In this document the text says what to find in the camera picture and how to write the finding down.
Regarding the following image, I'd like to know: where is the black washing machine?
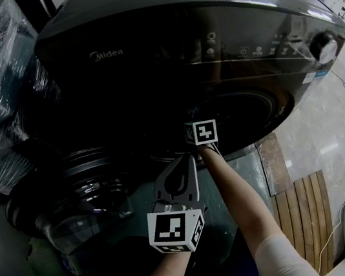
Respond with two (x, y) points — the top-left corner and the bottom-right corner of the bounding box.
(0, 0), (345, 259)

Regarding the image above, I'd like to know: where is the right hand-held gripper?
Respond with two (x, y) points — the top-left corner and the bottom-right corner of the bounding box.
(182, 116), (220, 149)

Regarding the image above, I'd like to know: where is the white cable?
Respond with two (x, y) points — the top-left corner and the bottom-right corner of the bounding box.
(303, 200), (345, 275)

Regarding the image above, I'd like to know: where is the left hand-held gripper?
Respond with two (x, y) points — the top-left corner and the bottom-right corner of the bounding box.
(136, 153), (212, 259)

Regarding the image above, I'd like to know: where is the person's right forearm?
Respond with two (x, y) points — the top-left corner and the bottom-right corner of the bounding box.
(196, 133), (288, 260)

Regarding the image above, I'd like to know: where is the person's white shirt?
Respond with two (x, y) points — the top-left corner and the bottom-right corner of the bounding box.
(191, 227), (323, 276)

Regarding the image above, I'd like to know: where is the wooden slat mat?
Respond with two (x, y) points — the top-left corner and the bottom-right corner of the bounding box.
(265, 168), (344, 276)

